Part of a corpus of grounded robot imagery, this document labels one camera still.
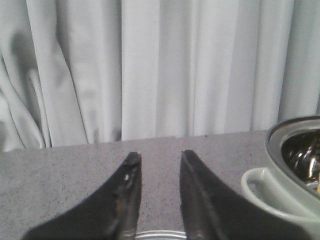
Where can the pale green electric pot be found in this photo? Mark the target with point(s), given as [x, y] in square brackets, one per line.
[287, 186]

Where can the metal rimmed pot lid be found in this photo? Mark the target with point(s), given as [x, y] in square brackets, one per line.
[161, 235]

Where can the white curtain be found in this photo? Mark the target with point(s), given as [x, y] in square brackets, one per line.
[90, 71]

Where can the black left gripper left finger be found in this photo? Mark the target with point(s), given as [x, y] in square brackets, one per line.
[110, 213]

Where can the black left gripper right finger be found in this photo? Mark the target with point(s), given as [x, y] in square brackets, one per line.
[211, 210]

